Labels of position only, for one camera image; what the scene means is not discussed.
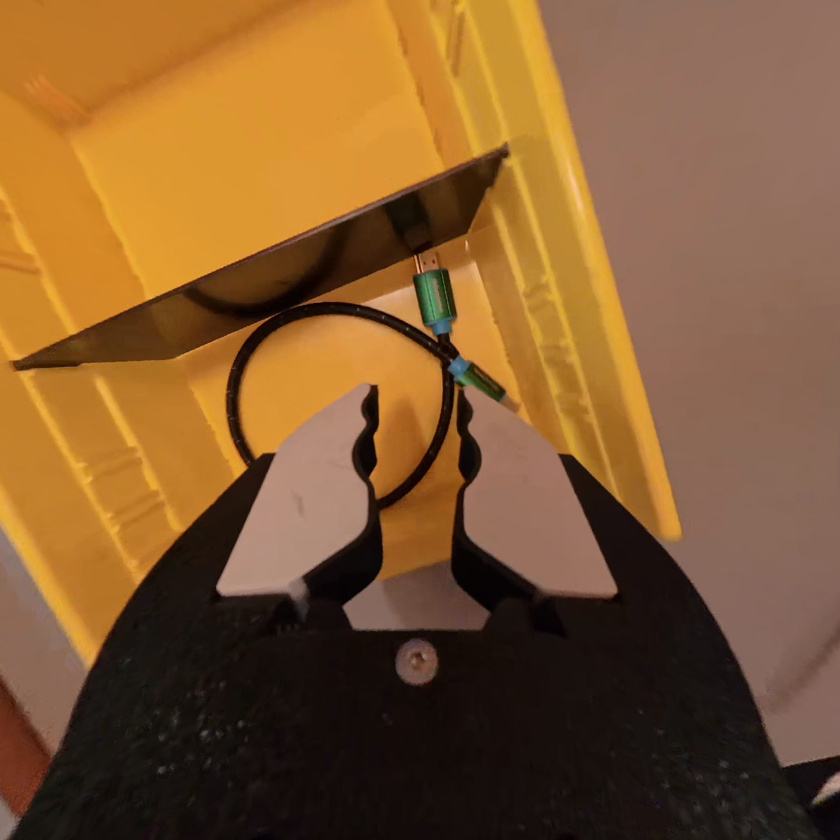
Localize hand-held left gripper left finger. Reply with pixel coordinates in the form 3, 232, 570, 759
215, 382, 385, 623

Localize black white-rimmed object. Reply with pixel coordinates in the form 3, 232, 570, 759
784, 755, 840, 840

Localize black braided cable green plugs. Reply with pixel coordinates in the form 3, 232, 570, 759
225, 249, 522, 511

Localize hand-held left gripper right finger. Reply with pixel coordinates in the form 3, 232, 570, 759
451, 388, 620, 614

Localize yellow plastic bin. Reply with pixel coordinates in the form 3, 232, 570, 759
0, 0, 683, 667

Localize black bin divider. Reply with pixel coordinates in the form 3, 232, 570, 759
12, 143, 511, 371

